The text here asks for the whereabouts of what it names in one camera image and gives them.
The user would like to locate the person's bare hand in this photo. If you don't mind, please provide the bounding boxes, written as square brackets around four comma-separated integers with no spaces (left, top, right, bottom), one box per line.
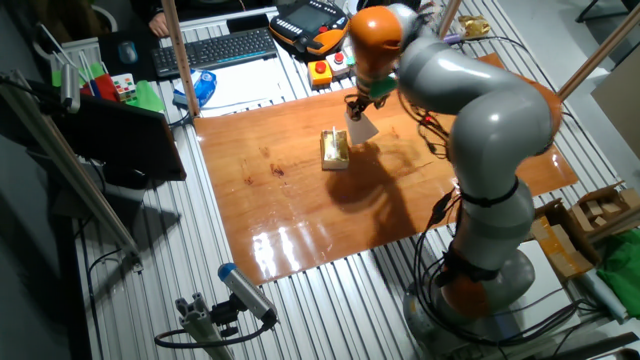
[148,12,170,38]

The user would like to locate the silver camera on beam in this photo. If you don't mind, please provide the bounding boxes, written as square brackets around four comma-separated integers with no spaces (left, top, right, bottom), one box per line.
[59,63,82,114]

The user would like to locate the crumpled gold wrapper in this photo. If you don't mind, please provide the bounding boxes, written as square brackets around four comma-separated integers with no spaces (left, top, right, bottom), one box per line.
[459,14,492,40]

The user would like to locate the white paper sheet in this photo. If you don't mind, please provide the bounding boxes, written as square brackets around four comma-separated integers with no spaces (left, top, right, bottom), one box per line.
[199,57,301,119]

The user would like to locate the open cardboard box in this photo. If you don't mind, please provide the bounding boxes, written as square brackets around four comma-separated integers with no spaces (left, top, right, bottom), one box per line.
[530,198,601,280]

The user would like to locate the red bag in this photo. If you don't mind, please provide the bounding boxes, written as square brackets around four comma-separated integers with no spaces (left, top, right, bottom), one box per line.
[79,73,121,103]

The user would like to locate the green cloth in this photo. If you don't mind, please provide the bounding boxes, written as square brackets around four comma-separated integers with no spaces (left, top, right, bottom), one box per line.
[597,242,640,319]

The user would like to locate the diagonal aluminium beam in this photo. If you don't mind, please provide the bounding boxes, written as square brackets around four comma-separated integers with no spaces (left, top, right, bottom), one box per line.
[0,69,144,271]

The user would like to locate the blue white plastic package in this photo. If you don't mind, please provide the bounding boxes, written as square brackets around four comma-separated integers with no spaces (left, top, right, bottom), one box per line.
[172,68,218,109]

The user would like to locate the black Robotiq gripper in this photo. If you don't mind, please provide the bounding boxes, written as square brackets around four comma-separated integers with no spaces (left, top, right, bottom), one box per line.
[346,87,389,122]

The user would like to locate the black mouse pad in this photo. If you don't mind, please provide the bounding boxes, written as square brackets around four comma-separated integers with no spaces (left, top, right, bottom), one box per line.
[98,30,161,84]

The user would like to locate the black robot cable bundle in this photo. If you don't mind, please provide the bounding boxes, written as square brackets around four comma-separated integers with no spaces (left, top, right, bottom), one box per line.
[412,184,601,349]

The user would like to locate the aluminium profile bracket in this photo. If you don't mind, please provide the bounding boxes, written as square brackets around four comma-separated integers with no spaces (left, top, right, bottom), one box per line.
[174,293,236,360]

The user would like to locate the wooden frame post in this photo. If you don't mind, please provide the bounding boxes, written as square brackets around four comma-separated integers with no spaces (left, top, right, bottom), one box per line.
[438,0,462,39]
[160,0,201,119]
[557,3,640,101]

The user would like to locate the orange black teach pendant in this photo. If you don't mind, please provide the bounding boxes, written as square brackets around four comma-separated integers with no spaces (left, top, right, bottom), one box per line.
[268,0,351,56]

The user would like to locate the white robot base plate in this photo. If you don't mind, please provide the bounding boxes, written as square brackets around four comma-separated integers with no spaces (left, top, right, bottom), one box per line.
[504,239,581,321]

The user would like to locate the glossy wooden board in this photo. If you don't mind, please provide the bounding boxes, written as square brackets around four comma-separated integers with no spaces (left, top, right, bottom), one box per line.
[193,52,580,286]

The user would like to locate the Rubik's cube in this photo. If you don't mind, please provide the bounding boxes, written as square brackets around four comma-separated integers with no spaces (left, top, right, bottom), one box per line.
[110,73,137,103]

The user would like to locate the black flat monitor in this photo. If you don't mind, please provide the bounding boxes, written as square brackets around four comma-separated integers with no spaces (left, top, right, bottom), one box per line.
[27,79,188,182]

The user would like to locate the dark computer mouse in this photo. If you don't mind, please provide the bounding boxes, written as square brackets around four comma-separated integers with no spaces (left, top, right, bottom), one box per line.
[118,40,139,65]

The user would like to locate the beige cardboard panel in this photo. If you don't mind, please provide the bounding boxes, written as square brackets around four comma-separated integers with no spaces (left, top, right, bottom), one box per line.
[591,59,640,161]

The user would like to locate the black computer keyboard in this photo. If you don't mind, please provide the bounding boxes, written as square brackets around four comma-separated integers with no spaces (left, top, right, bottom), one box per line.
[151,27,279,79]

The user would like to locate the white paper roll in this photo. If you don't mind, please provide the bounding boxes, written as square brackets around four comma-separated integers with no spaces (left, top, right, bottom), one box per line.
[577,269,629,324]

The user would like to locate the yellow emergency stop box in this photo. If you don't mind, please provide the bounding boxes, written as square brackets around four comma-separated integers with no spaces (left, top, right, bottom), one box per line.
[307,59,334,89]

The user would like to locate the silver camera blue cap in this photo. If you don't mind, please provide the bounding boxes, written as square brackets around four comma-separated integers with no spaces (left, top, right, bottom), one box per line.
[217,262,279,324]

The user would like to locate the black camera cable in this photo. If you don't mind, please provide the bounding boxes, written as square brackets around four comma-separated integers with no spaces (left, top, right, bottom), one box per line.
[153,319,274,350]

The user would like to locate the cardboard box with wood blocks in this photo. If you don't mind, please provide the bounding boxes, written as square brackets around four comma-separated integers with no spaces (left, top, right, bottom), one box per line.
[569,182,640,236]

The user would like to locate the green paper sheet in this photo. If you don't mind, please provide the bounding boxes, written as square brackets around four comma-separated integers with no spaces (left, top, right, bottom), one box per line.
[124,79,166,114]

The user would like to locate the black phone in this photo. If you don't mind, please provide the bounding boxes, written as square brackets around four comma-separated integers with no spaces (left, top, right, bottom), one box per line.
[226,13,271,34]

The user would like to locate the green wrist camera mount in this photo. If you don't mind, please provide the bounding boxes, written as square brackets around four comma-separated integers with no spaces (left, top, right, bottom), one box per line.
[368,75,398,100]

